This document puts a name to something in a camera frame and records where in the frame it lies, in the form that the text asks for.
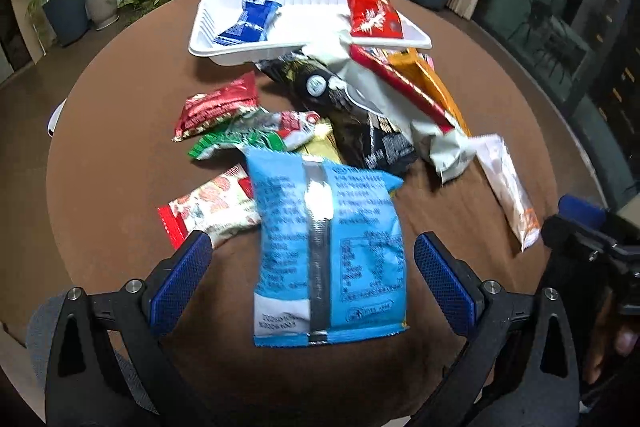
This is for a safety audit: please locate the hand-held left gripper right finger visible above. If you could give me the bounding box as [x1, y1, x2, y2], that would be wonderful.
[410, 231, 582, 427]

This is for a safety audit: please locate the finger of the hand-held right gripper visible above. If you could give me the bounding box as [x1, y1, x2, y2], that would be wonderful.
[541, 216, 640, 270]
[557, 194, 640, 240]

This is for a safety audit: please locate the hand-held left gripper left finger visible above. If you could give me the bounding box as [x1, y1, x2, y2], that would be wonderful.
[45, 230, 214, 427]

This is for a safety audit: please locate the dark blue snack packet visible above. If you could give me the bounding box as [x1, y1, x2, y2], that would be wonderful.
[214, 0, 282, 44]

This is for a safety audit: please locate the shiny red snack packet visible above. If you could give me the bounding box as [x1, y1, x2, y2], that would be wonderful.
[172, 71, 260, 143]

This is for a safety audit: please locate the white and orange snack packet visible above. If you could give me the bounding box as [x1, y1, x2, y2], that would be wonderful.
[469, 134, 542, 254]

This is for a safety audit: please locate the person's right hand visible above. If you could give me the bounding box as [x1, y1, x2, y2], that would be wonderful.
[584, 294, 640, 385]

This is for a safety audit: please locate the white snack packet red stripe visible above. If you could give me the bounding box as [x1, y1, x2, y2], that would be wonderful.
[300, 41, 477, 184]

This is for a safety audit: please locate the light blue snack packet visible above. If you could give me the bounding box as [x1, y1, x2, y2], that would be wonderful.
[243, 146, 410, 349]

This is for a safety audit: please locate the red and white snack packet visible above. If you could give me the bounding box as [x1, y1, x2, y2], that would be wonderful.
[157, 163, 264, 251]

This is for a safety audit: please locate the white chair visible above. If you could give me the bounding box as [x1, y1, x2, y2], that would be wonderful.
[47, 99, 67, 138]

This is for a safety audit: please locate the green and white snack packet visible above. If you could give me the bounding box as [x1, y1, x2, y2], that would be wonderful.
[187, 109, 322, 164]

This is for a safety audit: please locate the black snack packet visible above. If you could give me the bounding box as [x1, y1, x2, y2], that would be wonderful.
[254, 51, 419, 182]

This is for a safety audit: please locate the glass door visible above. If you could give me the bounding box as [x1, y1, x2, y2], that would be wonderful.
[472, 0, 640, 208]

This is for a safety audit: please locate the red snack packet white print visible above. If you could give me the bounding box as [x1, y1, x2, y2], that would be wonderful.
[342, 0, 405, 40]

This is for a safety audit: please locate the white plastic tray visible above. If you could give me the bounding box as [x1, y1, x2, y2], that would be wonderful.
[188, 0, 432, 67]

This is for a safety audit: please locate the gold snack packet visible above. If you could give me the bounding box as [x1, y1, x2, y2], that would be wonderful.
[299, 119, 345, 166]

